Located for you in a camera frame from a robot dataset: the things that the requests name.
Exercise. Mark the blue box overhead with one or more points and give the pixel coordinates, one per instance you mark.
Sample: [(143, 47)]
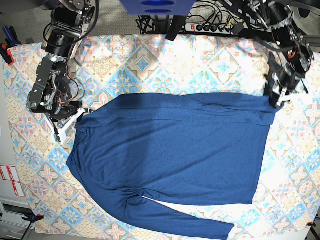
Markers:
[(158, 7)]

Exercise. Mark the white power strip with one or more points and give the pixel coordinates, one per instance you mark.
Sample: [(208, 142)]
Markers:
[(220, 28)]

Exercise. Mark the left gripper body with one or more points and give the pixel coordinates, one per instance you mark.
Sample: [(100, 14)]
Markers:
[(281, 77)]

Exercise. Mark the red-black clamp top left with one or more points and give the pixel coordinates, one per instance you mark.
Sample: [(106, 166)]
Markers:
[(6, 54)]

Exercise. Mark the black red-lettered bar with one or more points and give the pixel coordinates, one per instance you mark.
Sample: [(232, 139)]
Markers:
[(176, 25)]

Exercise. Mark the black power adapter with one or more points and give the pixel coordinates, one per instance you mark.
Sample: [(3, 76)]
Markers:
[(237, 28)]

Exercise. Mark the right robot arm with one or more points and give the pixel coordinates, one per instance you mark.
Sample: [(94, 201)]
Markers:
[(71, 22)]

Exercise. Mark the blue clamp top left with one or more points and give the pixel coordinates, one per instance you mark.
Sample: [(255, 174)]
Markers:
[(11, 36)]

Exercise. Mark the red-white labels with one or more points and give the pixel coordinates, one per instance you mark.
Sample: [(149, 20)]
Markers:
[(10, 180)]

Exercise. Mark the aluminium frame right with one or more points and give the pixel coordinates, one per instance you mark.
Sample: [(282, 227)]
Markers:
[(312, 41)]

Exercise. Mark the clamp bottom left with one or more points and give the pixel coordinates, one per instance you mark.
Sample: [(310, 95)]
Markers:
[(32, 218)]

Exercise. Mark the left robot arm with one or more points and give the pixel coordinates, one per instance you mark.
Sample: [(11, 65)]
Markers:
[(278, 18)]

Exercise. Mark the blue long-sleeve shirt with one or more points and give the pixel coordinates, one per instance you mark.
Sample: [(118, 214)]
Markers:
[(141, 151)]

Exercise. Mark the clamp bottom right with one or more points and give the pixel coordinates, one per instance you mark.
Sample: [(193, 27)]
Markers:
[(311, 224)]

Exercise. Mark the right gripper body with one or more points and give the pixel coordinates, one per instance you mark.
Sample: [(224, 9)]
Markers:
[(51, 93)]

